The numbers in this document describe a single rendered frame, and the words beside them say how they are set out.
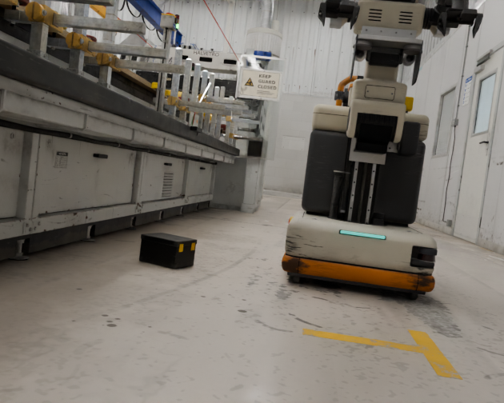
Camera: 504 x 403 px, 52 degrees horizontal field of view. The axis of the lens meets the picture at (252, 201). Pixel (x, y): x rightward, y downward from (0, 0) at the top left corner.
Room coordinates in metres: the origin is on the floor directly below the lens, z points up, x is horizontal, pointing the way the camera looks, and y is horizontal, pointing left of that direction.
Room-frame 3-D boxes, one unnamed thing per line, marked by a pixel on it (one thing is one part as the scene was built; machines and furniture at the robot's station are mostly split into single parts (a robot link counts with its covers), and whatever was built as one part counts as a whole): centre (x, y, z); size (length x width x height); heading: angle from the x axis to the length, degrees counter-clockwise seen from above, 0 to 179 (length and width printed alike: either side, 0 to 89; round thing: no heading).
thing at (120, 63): (2.07, 0.54, 0.81); 0.43 x 0.03 x 0.04; 84
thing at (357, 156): (2.25, -0.54, 0.68); 0.28 x 0.27 x 0.25; 83
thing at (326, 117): (2.51, -0.51, 0.59); 0.55 x 0.34 x 0.83; 83
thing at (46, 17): (1.56, 0.68, 0.83); 0.14 x 0.06 x 0.05; 174
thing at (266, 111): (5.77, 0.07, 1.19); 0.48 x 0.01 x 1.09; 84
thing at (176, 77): (3.03, 0.53, 0.88); 0.04 x 0.04 x 0.48; 84
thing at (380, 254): (2.42, -0.50, 0.16); 0.67 x 0.64 x 0.25; 173
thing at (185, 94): (3.28, 0.50, 0.87); 0.04 x 0.04 x 0.48; 84
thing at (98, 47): (1.82, 0.57, 0.81); 0.43 x 0.03 x 0.04; 84
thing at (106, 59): (2.06, 0.63, 0.81); 0.14 x 0.06 x 0.05; 174
